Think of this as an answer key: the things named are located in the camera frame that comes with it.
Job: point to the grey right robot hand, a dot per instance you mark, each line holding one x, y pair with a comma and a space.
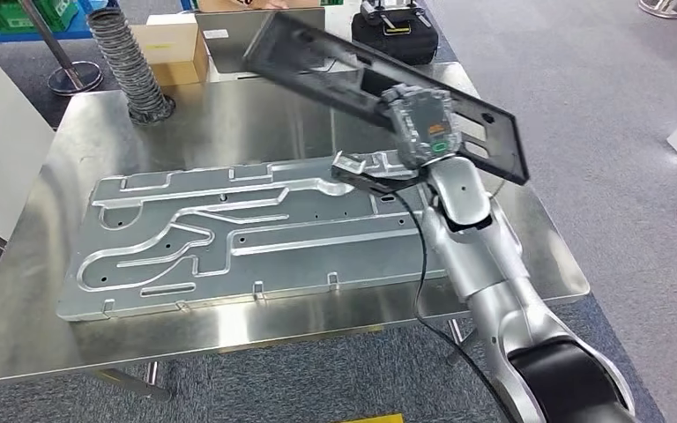
426, 125

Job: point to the black plastic frame part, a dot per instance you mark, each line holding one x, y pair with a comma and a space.
338, 82

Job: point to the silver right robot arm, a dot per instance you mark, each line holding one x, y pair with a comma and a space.
490, 263

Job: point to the stainless steel workbench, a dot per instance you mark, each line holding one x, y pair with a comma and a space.
35, 327

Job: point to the black carrying case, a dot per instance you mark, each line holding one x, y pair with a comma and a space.
394, 46

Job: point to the grey black controller device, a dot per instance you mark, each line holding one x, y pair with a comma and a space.
397, 11

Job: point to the grooved aluminium plate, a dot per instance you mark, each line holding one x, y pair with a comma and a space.
315, 257

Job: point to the flat grey metal panel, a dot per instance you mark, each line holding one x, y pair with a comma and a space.
227, 52

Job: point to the cardboard box yellow label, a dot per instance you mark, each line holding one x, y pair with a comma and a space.
175, 52

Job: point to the chrome round stand base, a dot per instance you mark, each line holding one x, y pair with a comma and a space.
662, 7

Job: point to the small white box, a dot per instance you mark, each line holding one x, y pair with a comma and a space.
172, 19

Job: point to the yellow floor tape square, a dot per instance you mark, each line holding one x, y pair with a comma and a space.
373, 418

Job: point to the chrome stanchion round base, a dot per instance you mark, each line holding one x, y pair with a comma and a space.
75, 79

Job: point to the blue pallet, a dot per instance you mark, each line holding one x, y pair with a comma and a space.
23, 36

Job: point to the green plastic crate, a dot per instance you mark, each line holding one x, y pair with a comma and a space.
17, 14

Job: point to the white panel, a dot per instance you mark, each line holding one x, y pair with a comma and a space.
0, 146

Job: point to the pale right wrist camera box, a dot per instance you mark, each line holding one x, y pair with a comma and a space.
350, 163

